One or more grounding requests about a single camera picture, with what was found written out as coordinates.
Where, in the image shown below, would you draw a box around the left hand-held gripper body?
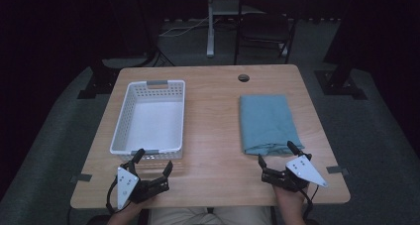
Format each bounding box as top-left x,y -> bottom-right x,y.
116,161 -> 170,210

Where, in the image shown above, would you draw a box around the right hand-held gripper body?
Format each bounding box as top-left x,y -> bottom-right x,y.
261,155 -> 329,192

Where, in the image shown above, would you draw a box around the white plastic basket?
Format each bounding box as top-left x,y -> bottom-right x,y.
109,79 -> 186,162

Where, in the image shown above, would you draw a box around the blue cloth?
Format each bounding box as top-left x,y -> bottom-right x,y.
239,93 -> 305,157

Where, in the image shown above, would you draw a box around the person's left hand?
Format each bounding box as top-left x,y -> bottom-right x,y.
106,196 -> 159,225

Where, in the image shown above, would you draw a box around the person's right hand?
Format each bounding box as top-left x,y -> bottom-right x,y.
272,183 -> 309,225

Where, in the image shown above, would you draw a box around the grey tape strip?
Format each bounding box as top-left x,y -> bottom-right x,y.
326,165 -> 351,176
69,173 -> 93,183

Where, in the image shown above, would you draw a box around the person's beige trousers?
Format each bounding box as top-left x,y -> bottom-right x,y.
147,206 -> 274,225

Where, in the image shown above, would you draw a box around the black stand base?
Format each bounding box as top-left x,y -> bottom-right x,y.
77,57 -> 122,100
313,64 -> 368,101

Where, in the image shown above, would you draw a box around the black folding chair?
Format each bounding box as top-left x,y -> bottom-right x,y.
233,0 -> 297,65

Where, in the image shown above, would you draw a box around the white metal stand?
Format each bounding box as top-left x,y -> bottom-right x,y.
206,0 -> 242,58

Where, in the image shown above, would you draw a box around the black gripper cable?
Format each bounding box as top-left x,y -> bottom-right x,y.
298,184 -> 320,221
105,177 -> 121,215

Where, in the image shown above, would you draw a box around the white floor cable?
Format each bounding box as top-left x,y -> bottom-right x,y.
158,16 -> 221,39

